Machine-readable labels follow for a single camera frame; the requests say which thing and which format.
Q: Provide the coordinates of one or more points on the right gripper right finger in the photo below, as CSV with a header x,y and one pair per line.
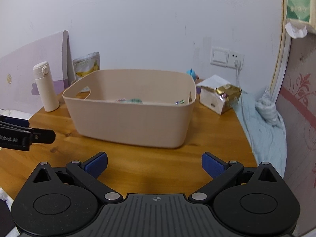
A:
x,y
232,182

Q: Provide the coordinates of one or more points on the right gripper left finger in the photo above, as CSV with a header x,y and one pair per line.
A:
x,y
77,182

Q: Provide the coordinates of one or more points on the green knit scrunchie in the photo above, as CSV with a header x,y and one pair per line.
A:
x,y
123,100

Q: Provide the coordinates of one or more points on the purple white board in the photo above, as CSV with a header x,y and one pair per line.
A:
x,y
18,88

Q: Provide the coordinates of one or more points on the white thermos bottle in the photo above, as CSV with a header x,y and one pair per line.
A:
x,y
45,85

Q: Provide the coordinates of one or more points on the light blue blanket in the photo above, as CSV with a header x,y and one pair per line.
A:
x,y
264,128

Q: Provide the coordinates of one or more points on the white gold torn box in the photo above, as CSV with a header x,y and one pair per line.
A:
x,y
220,99

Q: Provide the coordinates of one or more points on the banana chips pouch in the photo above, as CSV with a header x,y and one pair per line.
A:
x,y
86,64

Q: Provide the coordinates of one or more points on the white paper sheet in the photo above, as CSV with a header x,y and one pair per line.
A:
x,y
213,82

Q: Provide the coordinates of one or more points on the beige plastic storage basket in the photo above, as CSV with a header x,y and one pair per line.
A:
x,y
157,122

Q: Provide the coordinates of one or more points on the pink floral headboard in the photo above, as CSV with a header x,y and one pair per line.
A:
x,y
296,103

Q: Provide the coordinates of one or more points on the blue toy figure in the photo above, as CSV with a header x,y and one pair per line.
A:
x,y
193,74

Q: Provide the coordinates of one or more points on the green tissue box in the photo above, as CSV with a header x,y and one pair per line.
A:
x,y
300,18

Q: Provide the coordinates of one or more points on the white wall socket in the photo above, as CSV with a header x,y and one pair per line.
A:
x,y
235,60

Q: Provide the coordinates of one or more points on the white light switch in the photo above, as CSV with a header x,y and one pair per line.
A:
x,y
219,56

